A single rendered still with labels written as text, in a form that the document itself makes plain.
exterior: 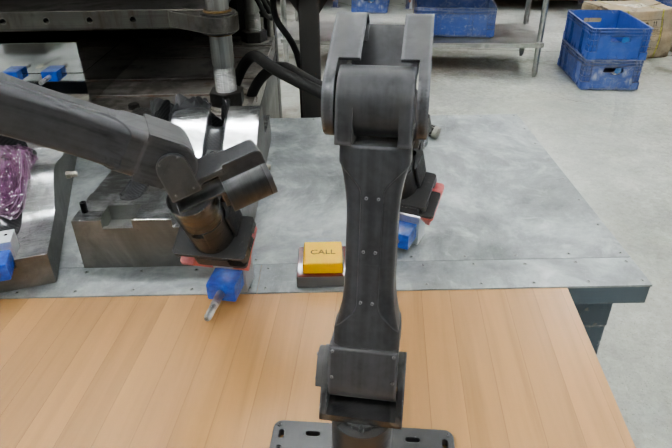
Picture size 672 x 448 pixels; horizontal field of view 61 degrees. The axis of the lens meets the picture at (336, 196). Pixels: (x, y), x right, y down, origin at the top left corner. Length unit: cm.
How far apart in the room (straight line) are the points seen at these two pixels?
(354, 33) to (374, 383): 33
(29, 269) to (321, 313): 45
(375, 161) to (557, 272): 53
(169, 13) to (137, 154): 102
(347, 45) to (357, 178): 12
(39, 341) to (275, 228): 40
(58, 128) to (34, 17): 114
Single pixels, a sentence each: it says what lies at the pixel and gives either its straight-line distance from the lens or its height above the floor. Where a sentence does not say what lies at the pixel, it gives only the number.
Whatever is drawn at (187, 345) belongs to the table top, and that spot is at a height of 80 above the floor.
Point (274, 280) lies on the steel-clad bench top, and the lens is 89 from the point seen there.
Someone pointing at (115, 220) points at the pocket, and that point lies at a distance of 98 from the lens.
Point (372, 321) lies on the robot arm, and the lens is 54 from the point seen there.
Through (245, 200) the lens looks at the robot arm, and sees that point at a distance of 69.
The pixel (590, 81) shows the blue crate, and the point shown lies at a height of 6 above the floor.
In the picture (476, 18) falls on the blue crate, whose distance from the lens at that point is 452.
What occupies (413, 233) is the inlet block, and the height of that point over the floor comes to 83.
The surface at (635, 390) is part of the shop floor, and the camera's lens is 199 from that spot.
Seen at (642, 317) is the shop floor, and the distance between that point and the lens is 226.
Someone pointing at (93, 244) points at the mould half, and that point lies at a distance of 97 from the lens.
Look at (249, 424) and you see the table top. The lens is 71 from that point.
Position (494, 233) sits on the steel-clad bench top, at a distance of 102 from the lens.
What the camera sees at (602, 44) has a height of 32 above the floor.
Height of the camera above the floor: 135
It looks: 30 degrees down
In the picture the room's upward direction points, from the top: 1 degrees counter-clockwise
